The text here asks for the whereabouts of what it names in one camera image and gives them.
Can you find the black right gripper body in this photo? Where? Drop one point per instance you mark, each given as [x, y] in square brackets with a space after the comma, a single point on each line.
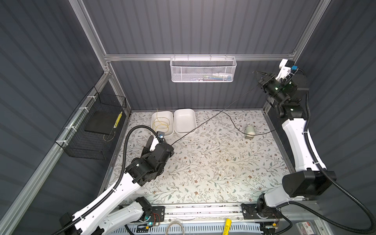
[272, 89]

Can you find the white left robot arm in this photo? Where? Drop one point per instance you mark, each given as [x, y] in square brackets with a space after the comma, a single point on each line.
[101, 217]

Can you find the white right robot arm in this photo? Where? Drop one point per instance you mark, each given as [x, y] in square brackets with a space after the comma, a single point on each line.
[311, 177]

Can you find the white plastic bin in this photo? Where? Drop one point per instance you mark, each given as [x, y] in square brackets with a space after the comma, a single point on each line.
[184, 122]

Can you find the yellow marker front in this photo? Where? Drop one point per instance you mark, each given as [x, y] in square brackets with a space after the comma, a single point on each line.
[227, 227]

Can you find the yellow marker in basket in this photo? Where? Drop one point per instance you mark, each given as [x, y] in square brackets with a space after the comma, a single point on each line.
[118, 120]

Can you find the black pad in basket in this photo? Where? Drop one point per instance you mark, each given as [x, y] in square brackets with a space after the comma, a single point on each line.
[101, 123]

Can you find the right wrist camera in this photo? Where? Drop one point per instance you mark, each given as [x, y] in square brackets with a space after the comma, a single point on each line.
[287, 67]

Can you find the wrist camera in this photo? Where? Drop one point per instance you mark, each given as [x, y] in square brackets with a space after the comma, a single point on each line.
[287, 67]
[152, 141]

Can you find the white wire mesh basket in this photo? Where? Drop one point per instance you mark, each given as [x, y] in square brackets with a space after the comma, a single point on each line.
[203, 69]

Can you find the white bin with yellow cable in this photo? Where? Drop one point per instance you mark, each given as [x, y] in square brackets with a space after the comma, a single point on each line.
[163, 121]

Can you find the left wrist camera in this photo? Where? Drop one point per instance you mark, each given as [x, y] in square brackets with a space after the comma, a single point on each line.
[152, 141]

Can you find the black wire wall basket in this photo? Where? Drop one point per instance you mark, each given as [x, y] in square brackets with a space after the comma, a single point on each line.
[78, 143]

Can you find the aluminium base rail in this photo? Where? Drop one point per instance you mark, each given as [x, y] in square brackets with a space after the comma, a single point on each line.
[205, 212]

